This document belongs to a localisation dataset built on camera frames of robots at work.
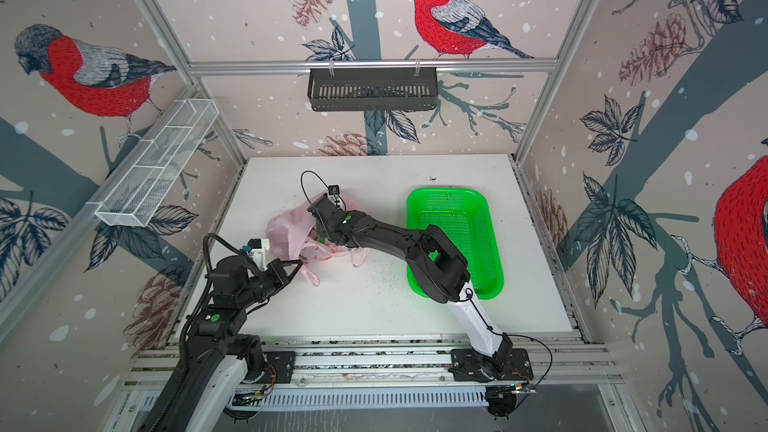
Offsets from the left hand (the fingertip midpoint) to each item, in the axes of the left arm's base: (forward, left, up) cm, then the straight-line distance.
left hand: (300, 263), depth 77 cm
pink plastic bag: (+8, +5, +1) cm, 9 cm away
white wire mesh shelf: (+16, +39, +17) cm, 45 cm away
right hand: (+17, -4, -7) cm, 19 cm away
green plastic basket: (+23, -51, -12) cm, 57 cm away
